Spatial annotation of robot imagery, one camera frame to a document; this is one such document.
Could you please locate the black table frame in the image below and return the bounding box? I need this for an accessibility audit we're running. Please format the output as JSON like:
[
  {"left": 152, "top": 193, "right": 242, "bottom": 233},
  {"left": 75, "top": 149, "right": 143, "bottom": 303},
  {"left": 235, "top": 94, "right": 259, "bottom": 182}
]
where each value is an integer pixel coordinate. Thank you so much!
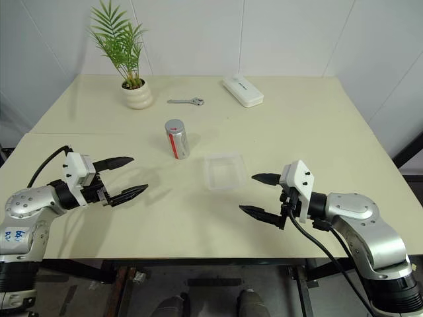
[{"left": 0, "top": 131, "right": 423, "bottom": 317}]

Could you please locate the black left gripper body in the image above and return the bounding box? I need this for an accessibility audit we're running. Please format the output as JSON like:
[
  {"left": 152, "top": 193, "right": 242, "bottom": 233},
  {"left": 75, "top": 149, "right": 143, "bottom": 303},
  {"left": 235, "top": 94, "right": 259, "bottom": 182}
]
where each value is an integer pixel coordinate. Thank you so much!
[{"left": 79, "top": 172, "right": 112, "bottom": 208}]

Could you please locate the cream ribbed plant pot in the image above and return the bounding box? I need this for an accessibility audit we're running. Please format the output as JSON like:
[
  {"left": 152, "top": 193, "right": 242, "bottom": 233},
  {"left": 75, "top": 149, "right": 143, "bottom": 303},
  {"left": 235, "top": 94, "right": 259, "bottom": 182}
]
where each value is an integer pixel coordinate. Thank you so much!
[{"left": 120, "top": 78, "right": 154, "bottom": 110}]

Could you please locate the white rectangular case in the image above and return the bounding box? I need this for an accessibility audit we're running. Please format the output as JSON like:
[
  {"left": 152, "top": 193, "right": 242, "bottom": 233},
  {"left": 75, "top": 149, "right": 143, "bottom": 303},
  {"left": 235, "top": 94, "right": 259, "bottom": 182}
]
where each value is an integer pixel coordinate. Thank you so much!
[{"left": 221, "top": 75, "right": 265, "bottom": 108}]

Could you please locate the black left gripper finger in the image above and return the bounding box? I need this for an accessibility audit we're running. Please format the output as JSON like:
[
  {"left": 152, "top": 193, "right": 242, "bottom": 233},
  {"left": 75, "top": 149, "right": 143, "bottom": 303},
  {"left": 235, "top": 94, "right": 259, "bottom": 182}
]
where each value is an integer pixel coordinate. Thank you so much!
[
  {"left": 106, "top": 184, "right": 149, "bottom": 208},
  {"left": 93, "top": 156, "right": 135, "bottom": 174}
]

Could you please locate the dark rounded right foot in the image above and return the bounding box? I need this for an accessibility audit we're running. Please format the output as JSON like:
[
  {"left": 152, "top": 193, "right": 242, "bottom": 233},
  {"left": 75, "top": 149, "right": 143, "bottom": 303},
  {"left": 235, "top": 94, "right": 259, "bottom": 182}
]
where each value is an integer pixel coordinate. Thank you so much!
[{"left": 236, "top": 288, "right": 269, "bottom": 317}]

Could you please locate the clear plastic container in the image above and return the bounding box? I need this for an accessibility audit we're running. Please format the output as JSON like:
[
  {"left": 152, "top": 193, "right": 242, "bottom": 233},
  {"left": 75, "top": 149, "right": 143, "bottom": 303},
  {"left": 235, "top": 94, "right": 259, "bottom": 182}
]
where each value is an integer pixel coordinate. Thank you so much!
[{"left": 203, "top": 151, "right": 249, "bottom": 192}]

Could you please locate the dark rounded left foot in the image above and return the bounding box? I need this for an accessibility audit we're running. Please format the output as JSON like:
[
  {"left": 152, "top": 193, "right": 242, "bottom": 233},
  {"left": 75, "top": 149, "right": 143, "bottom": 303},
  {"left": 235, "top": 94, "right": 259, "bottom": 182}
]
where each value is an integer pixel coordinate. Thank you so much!
[{"left": 155, "top": 292, "right": 192, "bottom": 317}]

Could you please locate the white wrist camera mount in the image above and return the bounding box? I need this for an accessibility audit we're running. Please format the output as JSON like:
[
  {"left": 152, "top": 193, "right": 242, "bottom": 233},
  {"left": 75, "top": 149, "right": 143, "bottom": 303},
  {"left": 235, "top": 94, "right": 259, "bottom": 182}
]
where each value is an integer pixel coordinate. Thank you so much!
[
  {"left": 62, "top": 152, "right": 97, "bottom": 204},
  {"left": 279, "top": 159, "right": 315, "bottom": 222}
]

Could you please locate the silver adjustable wrench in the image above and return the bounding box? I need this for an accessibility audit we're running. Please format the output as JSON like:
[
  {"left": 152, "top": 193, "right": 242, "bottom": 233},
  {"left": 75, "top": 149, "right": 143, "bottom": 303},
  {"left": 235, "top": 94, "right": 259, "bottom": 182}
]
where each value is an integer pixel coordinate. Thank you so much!
[{"left": 167, "top": 96, "right": 206, "bottom": 107}]

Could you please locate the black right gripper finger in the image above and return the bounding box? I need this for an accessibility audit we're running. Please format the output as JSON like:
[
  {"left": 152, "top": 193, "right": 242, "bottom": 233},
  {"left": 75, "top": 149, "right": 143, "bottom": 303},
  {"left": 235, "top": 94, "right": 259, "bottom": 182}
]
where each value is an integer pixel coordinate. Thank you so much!
[
  {"left": 251, "top": 172, "right": 282, "bottom": 188},
  {"left": 239, "top": 205, "right": 285, "bottom": 230}
]

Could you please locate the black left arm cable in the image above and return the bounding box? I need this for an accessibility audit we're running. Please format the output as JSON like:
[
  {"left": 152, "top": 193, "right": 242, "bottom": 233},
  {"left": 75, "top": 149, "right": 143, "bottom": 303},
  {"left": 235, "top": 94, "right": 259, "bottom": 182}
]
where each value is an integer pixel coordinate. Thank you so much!
[{"left": 26, "top": 145, "right": 73, "bottom": 189}]

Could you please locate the green potted plant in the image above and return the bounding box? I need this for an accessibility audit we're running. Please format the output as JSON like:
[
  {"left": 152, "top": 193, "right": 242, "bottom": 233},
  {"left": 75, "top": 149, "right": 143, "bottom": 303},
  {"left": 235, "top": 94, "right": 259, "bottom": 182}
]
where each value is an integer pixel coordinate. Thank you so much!
[{"left": 88, "top": 0, "right": 149, "bottom": 89}]

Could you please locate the dark rounded foot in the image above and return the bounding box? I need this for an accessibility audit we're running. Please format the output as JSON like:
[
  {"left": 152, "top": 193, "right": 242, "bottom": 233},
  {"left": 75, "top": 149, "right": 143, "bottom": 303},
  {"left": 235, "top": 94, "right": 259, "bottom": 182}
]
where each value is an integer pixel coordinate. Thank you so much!
[
  {"left": 236, "top": 288, "right": 269, "bottom": 317},
  {"left": 155, "top": 292, "right": 192, "bottom": 317}
]

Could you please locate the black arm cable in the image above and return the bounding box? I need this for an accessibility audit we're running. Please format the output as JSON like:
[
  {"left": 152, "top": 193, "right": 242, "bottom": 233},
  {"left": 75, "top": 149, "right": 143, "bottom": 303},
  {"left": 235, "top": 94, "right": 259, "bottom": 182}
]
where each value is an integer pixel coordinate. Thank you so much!
[
  {"left": 286, "top": 194, "right": 379, "bottom": 317},
  {"left": 26, "top": 145, "right": 73, "bottom": 189}
]

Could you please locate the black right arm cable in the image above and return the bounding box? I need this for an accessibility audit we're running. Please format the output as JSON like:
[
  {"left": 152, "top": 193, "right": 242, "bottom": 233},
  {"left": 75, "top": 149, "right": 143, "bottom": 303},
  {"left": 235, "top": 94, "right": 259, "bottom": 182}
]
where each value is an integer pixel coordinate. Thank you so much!
[{"left": 286, "top": 194, "right": 379, "bottom": 317}]

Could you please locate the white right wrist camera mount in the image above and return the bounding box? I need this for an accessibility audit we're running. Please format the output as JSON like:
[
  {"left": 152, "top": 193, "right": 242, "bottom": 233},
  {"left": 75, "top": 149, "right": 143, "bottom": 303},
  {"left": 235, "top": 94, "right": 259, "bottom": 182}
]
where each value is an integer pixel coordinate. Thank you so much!
[{"left": 279, "top": 159, "right": 315, "bottom": 222}]

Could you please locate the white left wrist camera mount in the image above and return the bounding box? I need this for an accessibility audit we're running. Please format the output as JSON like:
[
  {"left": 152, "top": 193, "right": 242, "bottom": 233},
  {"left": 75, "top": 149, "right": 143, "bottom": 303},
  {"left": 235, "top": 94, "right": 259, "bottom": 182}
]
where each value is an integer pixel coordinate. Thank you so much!
[{"left": 62, "top": 152, "right": 97, "bottom": 204}]

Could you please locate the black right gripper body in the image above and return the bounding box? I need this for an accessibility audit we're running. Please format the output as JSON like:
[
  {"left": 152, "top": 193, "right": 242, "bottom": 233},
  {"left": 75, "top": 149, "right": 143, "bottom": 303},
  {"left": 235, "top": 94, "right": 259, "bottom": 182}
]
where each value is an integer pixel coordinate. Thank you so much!
[{"left": 279, "top": 185, "right": 300, "bottom": 230}]

